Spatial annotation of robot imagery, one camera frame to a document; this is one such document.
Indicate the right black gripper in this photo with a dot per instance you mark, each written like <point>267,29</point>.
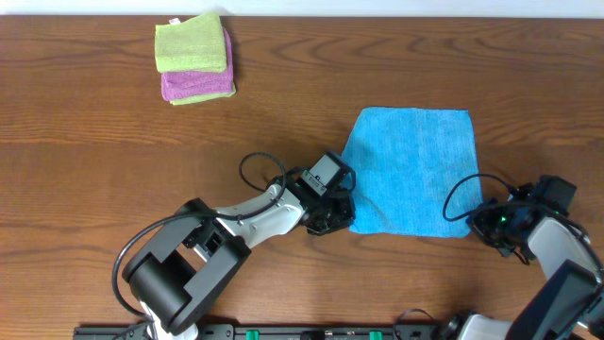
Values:
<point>477,224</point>

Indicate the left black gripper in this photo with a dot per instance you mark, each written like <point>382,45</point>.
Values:
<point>323,228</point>

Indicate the blue microfiber cloth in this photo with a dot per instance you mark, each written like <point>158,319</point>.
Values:
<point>412,166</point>

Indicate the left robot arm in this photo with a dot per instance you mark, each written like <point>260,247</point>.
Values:
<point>193,255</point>

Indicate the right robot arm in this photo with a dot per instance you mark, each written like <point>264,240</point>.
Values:
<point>573,291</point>

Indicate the bottom green folded cloth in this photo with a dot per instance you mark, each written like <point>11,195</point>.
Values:
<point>204,97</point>

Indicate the green folded cloth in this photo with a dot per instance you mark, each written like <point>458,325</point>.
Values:
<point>197,44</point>
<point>204,97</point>

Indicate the purple folded cloth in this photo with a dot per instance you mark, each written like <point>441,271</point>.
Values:
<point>178,85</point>

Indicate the top green folded cloth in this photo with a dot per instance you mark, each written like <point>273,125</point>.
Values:
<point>197,44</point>

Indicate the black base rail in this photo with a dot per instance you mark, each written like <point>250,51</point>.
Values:
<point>230,332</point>

